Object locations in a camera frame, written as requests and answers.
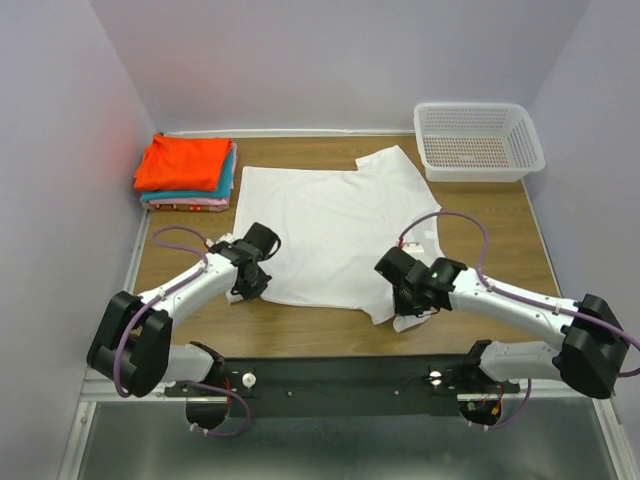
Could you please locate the white t shirt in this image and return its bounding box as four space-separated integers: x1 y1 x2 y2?
233 146 443 332

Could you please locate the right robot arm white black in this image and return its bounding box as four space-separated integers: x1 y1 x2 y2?
374 247 632 399

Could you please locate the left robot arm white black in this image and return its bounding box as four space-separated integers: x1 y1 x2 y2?
86 222 282 398

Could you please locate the pink folded t shirt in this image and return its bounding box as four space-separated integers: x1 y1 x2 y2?
141 144 240 213

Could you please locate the teal folded t shirt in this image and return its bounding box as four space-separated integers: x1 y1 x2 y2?
140 143 237 202

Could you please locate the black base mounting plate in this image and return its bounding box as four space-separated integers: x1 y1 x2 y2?
164 353 524 426

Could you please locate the orange folded t shirt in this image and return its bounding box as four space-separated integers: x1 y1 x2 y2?
133 134 232 191

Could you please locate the white back edge strip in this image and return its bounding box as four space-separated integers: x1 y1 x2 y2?
165 128 415 139

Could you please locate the white plastic basket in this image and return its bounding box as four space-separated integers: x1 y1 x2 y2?
414 102 546 183

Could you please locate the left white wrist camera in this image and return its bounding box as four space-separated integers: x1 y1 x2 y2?
204 233 236 249

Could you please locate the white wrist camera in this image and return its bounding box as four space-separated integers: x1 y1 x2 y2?
204 233 236 249
397 240 425 258

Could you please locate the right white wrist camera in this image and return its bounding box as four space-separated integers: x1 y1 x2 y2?
397 240 425 258

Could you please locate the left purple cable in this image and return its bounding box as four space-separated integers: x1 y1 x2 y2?
113 225 251 440

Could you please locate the aluminium frame rail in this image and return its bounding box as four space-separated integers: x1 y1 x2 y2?
61 224 639 479

